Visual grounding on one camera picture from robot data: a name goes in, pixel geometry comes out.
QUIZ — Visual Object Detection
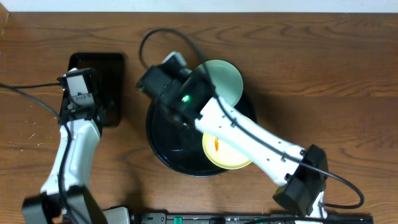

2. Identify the yellow plate with stain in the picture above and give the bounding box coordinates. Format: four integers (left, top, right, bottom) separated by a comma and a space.
202, 133, 252, 170

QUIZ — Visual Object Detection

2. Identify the round black tray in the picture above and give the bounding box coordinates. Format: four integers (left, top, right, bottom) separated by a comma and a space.
145, 90, 257, 177

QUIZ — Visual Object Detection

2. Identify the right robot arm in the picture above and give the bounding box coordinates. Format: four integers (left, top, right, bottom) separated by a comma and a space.
137, 65, 327, 218

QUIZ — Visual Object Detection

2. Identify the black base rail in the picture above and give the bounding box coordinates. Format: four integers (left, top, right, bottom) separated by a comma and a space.
139, 212, 374, 224

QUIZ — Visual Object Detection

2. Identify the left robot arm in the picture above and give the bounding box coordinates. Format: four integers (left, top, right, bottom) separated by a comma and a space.
22, 68, 131, 223

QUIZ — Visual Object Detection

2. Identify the light blue plate with stain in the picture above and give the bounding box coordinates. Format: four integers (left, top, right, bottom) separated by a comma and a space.
205, 60, 243, 107

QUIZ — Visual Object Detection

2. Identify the black rectangular water basin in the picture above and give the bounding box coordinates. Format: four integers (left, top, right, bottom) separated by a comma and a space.
68, 52, 125, 129

